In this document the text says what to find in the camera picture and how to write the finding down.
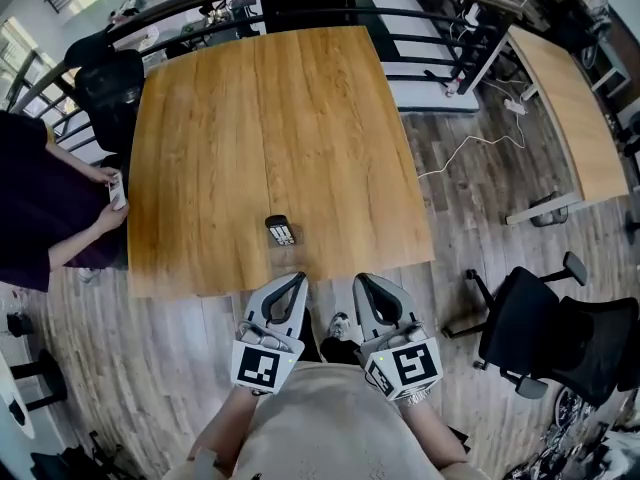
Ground person's right forearm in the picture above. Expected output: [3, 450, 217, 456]
[398, 393, 470, 465]

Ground person's black trouser leg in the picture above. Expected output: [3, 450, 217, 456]
[298, 307, 364, 368]

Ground white cable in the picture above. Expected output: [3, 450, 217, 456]
[416, 80, 532, 181]

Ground white phone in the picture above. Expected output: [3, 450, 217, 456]
[108, 172, 128, 212]

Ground wooden desk white frame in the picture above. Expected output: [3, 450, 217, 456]
[469, 23, 631, 226]

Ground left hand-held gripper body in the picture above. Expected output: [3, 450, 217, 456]
[230, 317, 307, 397]

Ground white round table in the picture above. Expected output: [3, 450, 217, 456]
[0, 352, 37, 440]

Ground bicycle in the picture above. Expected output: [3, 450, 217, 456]
[499, 386, 640, 480]

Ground silver bracelet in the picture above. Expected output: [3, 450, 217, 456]
[397, 388, 432, 409]

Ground person's grey shoe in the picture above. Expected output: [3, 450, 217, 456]
[328, 311, 354, 342]

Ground black office chair grey armrests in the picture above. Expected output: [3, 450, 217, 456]
[441, 250, 640, 410]

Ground person's left forearm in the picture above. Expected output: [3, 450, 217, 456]
[187, 385, 262, 475]

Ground black mesh office chair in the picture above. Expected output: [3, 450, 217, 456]
[63, 23, 147, 155]

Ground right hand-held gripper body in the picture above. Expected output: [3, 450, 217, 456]
[353, 319, 445, 404]

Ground person's beige shirt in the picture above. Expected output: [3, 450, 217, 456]
[169, 361, 496, 480]

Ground black remote control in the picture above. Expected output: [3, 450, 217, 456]
[264, 214, 298, 248]

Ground black stool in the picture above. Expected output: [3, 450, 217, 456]
[8, 348, 69, 413]

